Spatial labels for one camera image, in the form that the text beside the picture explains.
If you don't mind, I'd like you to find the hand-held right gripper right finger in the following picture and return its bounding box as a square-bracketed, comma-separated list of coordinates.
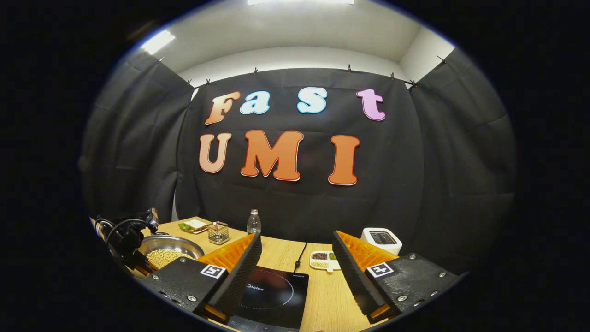
[332, 230, 468, 324]

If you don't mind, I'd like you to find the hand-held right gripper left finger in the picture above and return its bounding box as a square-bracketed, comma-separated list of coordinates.
[138, 232, 263, 323]

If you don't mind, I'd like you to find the black induction cooktop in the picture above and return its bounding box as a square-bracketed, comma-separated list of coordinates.
[226, 265, 310, 332]

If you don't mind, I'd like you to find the stainless steel pot black handle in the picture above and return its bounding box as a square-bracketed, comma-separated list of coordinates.
[137, 234, 205, 273]

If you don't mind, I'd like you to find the pile of yellow soybeans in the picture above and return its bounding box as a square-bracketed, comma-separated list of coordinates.
[146, 249, 195, 271]

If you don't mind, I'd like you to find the white divided dish of beans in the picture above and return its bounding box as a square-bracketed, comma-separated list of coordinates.
[309, 250, 342, 274]

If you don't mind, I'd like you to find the clear plastic water bottle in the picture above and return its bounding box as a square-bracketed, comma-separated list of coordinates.
[247, 209, 262, 236]

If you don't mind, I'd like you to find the small white plate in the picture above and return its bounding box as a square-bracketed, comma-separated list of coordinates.
[179, 221, 211, 235]

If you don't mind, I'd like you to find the black backdrop cloth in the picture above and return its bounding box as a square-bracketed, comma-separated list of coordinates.
[78, 46, 518, 273]

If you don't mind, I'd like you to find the small ceiling light panel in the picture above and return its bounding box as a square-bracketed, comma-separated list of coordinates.
[140, 30, 177, 55]

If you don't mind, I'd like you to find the row of black clips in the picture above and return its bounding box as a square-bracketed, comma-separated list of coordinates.
[156, 54, 448, 89]

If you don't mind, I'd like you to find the large ceiling light panel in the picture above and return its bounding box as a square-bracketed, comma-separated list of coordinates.
[247, 0, 355, 6]

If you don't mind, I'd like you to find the metal wire basket holder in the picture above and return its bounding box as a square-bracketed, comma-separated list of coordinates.
[207, 222, 230, 245]

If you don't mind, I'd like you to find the black power cable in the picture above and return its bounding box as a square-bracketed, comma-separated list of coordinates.
[294, 242, 308, 274]

